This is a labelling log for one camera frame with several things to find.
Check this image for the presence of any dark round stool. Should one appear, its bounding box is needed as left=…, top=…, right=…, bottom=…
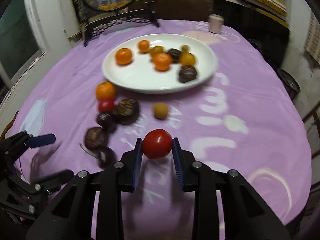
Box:
left=277, top=68, right=300, bottom=101

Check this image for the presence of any white round plate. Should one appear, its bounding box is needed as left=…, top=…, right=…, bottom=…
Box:
left=101, top=34, right=218, bottom=94

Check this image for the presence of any dark purple plum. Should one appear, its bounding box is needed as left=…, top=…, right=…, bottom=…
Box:
left=96, top=112, right=117, bottom=133

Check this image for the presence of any dark brown passion fruit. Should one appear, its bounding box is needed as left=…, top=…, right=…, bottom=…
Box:
left=84, top=127, right=109, bottom=151

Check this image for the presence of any large orange mandarin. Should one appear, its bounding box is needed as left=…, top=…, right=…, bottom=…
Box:
left=115, top=48, right=133, bottom=66

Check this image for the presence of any wooden chair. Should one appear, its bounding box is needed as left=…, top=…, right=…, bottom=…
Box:
left=303, top=102, right=319, bottom=159

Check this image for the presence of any yellow-orange citrus fruit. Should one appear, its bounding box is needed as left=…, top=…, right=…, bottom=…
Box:
left=150, top=46, right=164, bottom=58

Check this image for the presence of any dark striped passion fruit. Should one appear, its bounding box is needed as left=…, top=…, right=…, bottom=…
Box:
left=178, top=65, right=197, bottom=83

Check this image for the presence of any ornate black stand screen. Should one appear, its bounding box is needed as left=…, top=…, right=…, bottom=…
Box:
left=72, top=0, right=159, bottom=46

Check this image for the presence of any window with white frame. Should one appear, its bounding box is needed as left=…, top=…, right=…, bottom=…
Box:
left=1, top=0, right=46, bottom=89

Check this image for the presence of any brown striped passion fruit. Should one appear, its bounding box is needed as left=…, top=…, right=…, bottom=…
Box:
left=112, top=98, right=140, bottom=125

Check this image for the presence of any red cherry tomato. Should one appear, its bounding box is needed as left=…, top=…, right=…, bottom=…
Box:
left=142, top=129, right=172, bottom=159
left=98, top=98, right=114, bottom=113

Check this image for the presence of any yellow-orange kumquat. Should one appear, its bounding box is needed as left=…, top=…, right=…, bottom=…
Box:
left=178, top=53, right=196, bottom=66

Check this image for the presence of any small yellow-brown longan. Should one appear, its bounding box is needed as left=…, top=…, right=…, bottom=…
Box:
left=181, top=44, right=189, bottom=53

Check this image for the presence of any small orange mandarin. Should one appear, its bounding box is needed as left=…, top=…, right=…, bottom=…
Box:
left=137, top=40, right=150, bottom=54

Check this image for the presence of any purple tablecloth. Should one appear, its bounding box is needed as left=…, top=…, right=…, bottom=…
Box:
left=10, top=20, right=311, bottom=224

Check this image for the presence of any tan longan fruit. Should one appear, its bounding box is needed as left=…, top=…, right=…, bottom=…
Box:
left=153, top=102, right=169, bottom=120

